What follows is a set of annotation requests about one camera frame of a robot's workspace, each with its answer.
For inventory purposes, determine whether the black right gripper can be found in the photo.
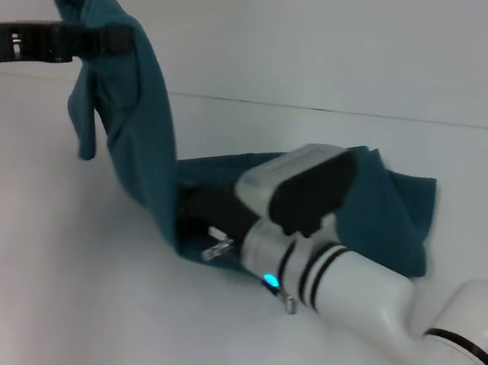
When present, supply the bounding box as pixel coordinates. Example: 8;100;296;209
167;179;262;267

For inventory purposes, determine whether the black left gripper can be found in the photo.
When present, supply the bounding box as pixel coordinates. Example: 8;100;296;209
0;5;137;94

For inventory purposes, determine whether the teal FREE print t-shirt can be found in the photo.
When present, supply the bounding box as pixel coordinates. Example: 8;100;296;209
11;0;470;303

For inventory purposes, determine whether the small silver flange plug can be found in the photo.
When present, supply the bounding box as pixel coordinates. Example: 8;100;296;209
199;225;238;266

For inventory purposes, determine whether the right arm connector cable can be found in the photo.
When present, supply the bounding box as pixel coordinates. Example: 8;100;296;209
271;286;301;318

